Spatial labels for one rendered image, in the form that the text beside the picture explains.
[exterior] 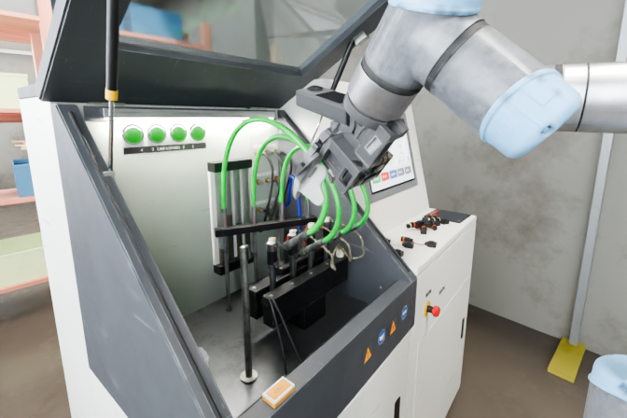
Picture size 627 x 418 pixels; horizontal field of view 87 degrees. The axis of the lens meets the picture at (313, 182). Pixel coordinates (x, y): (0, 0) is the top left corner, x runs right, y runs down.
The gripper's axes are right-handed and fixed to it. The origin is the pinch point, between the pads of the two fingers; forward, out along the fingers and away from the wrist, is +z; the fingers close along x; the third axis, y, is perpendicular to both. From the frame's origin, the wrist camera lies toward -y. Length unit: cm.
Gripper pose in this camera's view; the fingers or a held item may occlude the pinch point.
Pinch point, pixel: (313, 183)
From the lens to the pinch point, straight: 56.3
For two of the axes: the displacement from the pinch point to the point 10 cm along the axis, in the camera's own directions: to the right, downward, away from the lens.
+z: -3.1, 5.7, 7.6
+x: 7.6, -3.3, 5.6
